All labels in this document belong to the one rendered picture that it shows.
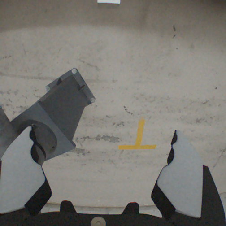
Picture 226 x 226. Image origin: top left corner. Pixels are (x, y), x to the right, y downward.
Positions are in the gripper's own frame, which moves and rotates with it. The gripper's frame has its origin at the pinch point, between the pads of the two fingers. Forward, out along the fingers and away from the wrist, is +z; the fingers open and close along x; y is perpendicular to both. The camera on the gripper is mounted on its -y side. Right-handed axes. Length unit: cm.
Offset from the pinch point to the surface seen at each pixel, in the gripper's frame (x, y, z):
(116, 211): 17, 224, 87
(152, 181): 63, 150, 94
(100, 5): -1.2, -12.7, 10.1
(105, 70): -2, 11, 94
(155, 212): 82, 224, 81
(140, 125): 31, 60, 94
